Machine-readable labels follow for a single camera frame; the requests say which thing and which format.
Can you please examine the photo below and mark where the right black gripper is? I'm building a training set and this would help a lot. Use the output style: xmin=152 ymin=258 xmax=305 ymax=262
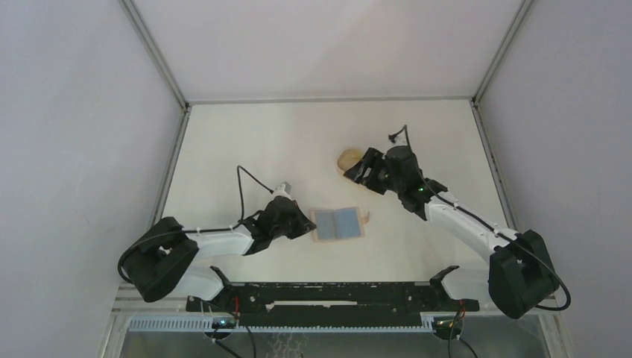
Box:
xmin=343 ymin=148 xmax=404 ymax=196

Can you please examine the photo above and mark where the beige leather card holder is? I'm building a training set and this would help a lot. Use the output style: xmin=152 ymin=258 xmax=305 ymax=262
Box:
xmin=309 ymin=206 xmax=371 ymax=244

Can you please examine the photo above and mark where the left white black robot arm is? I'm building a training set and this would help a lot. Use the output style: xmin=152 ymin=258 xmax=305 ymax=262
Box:
xmin=117 ymin=195 xmax=317 ymax=311

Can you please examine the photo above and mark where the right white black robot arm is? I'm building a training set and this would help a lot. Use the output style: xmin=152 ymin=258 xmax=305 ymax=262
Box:
xmin=337 ymin=145 xmax=568 ymax=319

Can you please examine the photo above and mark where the beige oval plastic tray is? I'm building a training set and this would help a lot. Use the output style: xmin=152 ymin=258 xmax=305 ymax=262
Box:
xmin=336 ymin=148 xmax=364 ymax=175

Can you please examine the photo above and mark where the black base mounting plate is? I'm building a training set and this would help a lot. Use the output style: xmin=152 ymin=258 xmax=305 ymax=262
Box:
xmin=186 ymin=282 xmax=480 ymax=329

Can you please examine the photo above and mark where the left green circuit board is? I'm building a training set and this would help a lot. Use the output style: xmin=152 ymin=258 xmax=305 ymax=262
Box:
xmin=211 ymin=318 xmax=238 ymax=330

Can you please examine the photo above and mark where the right circuit board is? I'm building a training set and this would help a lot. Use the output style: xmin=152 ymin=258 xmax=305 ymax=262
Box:
xmin=433 ymin=319 xmax=463 ymax=330

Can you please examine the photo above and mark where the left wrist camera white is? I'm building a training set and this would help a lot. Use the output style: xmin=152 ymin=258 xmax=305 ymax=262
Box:
xmin=272 ymin=181 xmax=292 ymax=200

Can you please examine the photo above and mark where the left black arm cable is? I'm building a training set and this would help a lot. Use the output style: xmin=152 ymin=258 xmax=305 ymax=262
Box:
xmin=116 ymin=165 xmax=276 ymax=285

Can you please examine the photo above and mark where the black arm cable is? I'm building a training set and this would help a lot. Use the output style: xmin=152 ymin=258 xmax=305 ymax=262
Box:
xmin=388 ymin=124 xmax=572 ymax=358
xmin=116 ymin=165 xmax=276 ymax=285

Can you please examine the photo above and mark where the aluminium front frame rail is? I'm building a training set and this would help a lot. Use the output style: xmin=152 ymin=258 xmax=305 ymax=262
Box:
xmin=110 ymin=280 xmax=560 ymax=317

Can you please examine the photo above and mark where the white slotted cable duct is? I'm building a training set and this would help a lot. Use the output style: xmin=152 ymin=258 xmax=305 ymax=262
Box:
xmin=127 ymin=316 xmax=435 ymax=333

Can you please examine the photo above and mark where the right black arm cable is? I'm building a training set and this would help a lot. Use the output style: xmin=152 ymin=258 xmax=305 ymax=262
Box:
xmin=388 ymin=124 xmax=572 ymax=358

